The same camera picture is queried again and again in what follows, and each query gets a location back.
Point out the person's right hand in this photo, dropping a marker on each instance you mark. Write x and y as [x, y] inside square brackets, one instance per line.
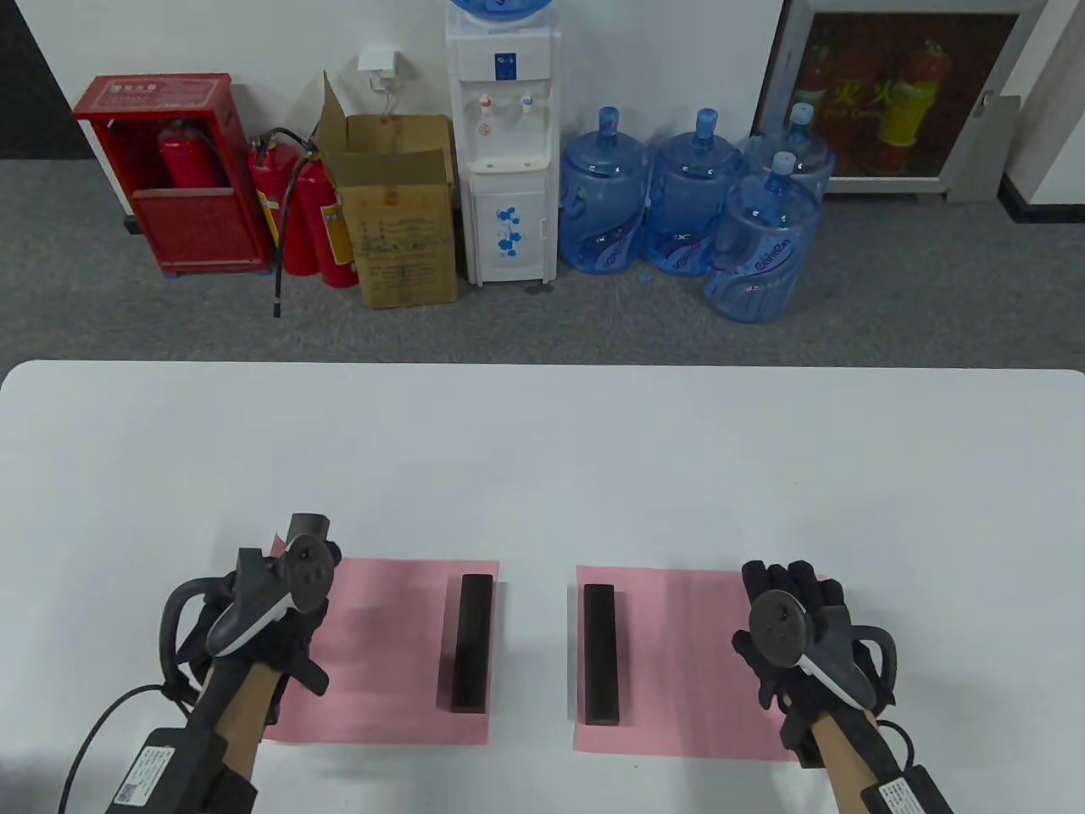
[780, 678]

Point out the person's left hand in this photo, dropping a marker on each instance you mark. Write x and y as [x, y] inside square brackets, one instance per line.
[297, 636]

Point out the black and white tracking controller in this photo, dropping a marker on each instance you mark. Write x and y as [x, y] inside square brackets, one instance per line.
[254, 615]
[780, 623]

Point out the pink paper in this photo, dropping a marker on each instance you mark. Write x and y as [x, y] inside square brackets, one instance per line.
[695, 661]
[381, 661]

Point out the dark wooden bar paperweight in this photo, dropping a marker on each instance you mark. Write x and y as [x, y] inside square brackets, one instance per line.
[470, 642]
[600, 655]
[309, 524]

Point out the person's left forearm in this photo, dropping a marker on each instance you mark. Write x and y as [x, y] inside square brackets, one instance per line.
[242, 712]

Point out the black wrist sensor box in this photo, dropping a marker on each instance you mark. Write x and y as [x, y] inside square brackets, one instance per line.
[169, 772]
[907, 793]

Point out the open cardboard box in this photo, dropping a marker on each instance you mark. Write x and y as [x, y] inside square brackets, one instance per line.
[403, 246]

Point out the red fire extinguisher cabinet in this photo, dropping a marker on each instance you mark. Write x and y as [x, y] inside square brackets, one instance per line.
[199, 229]

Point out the red fire extinguisher yellow label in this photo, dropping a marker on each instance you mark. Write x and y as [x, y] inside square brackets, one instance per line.
[318, 212]

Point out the blue water jug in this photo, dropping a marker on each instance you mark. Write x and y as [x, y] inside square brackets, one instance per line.
[759, 254]
[602, 203]
[809, 157]
[691, 203]

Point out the red extinguisher inside red cabinet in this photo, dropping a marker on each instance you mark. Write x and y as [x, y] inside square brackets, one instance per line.
[188, 161]

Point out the grey glass-door fire cabinet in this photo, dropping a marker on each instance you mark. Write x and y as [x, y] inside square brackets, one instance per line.
[890, 182]

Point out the white water dispenser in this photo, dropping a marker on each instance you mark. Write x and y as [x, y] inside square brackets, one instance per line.
[509, 170]

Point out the red extinguisher behind glass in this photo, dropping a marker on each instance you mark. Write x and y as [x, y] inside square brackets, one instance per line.
[920, 85]
[815, 80]

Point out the blue bottle on dispenser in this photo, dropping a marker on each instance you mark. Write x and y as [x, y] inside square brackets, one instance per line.
[500, 7]

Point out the white wall socket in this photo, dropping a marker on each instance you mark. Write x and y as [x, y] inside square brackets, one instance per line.
[377, 61]

